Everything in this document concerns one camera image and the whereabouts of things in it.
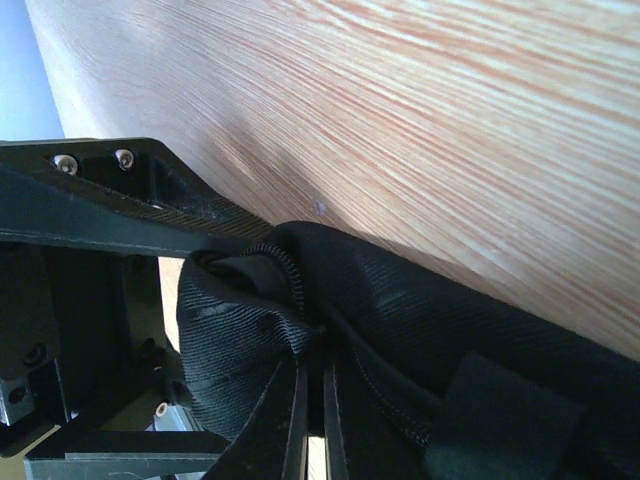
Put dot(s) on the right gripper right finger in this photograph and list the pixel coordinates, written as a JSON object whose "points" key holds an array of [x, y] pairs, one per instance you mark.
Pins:
{"points": [[336, 462]]}

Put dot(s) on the black necktie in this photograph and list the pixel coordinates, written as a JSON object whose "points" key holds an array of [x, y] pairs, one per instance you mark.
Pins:
{"points": [[475, 387]]}

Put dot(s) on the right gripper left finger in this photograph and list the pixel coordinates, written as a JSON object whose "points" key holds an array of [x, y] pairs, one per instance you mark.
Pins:
{"points": [[273, 444]]}

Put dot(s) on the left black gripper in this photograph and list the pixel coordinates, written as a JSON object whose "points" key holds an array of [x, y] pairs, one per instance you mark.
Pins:
{"points": [[90, 385]]}

